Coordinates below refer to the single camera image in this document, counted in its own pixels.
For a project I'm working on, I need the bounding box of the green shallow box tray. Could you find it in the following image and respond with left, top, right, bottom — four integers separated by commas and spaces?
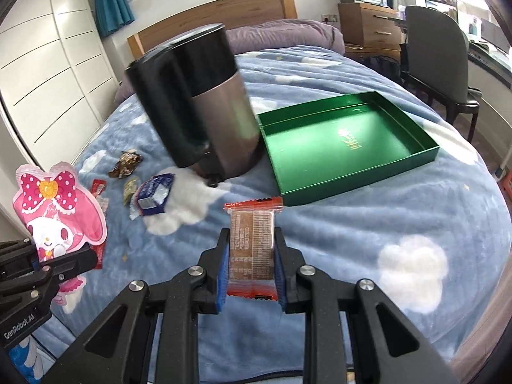
257, 91, 439, 206

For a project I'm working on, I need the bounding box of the white desk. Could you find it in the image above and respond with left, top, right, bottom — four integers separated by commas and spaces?
468, 41, 511, 89

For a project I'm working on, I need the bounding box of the dark grey chair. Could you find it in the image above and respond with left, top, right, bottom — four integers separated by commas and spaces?
404, 6, 483, 141

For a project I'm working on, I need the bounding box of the blue white snack packet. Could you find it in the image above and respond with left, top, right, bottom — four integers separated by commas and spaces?
129, 172, 174, 220

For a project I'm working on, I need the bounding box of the pink My Melody snack bag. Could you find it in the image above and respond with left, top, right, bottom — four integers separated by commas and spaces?
12, 161, 108, 315

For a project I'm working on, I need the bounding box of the orange biscuit snack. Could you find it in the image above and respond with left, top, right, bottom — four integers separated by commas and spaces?
224, 197, 283, 301

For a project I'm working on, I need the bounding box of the wooden headboard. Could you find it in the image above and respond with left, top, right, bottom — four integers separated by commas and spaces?
127, 0, 298, 59

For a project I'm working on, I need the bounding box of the olive green small snack packet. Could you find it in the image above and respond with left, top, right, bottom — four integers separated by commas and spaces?
122, 177, 139, 205

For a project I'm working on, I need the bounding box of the brown crumpled snack wrapper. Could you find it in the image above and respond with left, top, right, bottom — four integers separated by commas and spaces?
108, 150, 143, 179

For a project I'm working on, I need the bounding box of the white wardrobe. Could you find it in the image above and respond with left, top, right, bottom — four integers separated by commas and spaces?
1, 0, 118, 169

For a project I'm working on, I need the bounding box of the teal curtain left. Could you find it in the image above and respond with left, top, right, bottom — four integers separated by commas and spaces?
94, 0, 134, 38

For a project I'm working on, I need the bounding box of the red white konjac snack pouch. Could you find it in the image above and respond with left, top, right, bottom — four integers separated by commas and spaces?
90, 179, 109, 213

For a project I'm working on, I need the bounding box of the black steel pedal bin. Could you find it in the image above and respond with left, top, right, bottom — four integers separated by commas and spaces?
126, 23, 261, 187

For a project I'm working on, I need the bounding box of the blue cloud pattern blanket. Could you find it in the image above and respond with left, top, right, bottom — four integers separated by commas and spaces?
6, 52, 511, 383

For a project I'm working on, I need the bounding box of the purple pillow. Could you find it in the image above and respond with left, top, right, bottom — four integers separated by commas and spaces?
114, 18, 347, 105

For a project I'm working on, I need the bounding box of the wooden drawer cabinet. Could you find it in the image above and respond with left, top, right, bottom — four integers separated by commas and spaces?
338, 3, 404, 61

